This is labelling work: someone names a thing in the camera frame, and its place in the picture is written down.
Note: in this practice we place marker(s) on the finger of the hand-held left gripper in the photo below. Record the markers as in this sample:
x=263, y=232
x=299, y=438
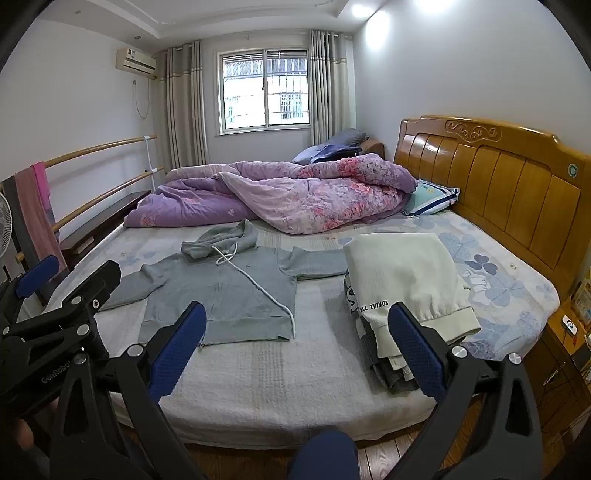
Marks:
x=94, y=287
x=37, y=275

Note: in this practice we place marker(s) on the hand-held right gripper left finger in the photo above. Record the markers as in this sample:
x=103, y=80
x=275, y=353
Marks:
x=178, y=353

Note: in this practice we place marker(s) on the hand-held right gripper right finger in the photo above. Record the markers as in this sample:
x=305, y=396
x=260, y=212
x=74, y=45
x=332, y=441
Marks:
x=418, y=355

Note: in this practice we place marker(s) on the grey hoodie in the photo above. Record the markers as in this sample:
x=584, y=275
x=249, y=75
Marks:
x=221, y=295

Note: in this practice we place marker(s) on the person's left hand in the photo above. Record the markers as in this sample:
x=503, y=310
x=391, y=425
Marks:
x=22, y=434

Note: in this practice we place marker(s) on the dark grey folded garment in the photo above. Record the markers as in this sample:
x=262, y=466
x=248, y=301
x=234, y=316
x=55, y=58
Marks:
x=390, y=371

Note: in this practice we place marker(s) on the dusty rose towel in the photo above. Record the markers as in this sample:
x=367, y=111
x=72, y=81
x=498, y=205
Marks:
x=34, y=221

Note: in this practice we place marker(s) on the white standing fan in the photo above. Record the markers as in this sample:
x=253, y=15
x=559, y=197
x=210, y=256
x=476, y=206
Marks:
x=4, y=221

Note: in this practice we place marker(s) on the cream folded sweatshirt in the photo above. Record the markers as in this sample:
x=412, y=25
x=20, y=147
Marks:
x=406, y=272

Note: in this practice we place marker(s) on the black-white printed folded garment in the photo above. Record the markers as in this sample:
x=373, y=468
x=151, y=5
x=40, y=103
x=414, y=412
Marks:
x=353, y=295

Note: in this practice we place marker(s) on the bright pink towel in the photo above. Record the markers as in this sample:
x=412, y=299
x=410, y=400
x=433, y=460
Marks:
x=44, y=184

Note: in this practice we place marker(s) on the white terry bed blanket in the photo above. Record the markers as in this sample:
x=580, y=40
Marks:
x=277, y=383

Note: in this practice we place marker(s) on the bed with floral sheet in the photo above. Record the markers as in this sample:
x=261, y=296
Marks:
x=498, y=286

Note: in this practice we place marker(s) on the person's leg in blue trousers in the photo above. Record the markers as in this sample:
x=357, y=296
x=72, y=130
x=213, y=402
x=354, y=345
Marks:
x=323, y=454

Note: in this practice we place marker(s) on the wooden nightstand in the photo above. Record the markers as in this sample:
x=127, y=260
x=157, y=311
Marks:
x=561, y=383

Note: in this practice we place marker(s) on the small white device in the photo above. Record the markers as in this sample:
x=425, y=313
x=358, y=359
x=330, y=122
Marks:
x=569, y=326

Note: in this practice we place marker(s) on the blue-white striped pillow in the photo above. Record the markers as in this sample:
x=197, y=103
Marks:
x=431, y=199

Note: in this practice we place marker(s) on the colourful boxes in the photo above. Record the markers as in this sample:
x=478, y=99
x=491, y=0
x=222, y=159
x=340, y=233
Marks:
x=582, y=302

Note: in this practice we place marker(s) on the purple floral quilt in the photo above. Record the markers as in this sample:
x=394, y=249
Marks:
x=323, y=194

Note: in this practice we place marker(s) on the wooden bed headboard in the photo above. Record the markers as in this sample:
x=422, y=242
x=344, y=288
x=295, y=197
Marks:
x=508, y=184

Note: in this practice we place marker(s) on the grey striped curtain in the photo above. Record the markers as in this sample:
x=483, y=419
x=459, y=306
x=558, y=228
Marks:
x=184, y=106
x=328, y=87

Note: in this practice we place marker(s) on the brown wooden cabinet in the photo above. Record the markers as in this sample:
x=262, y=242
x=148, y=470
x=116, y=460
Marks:
x=375, y=148

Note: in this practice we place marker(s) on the dark blue pillow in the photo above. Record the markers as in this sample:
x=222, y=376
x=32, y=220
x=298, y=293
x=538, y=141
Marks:
x=332, y=147

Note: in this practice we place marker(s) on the white air conditioner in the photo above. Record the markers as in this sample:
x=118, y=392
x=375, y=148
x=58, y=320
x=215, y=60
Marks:
x=135, y=62

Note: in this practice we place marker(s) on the window with metal bars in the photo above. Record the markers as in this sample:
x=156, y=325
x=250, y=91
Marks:
x=263, y=87

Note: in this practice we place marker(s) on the ceiling light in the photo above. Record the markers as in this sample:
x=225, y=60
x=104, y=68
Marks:
x=436, y=4
x=361, y=7

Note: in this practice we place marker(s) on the wooden barre rail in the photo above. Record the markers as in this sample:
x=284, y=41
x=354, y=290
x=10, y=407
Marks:
x=97, y=148
x=106, y=196

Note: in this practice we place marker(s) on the white rail post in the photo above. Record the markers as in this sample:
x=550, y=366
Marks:
x=148, y=161

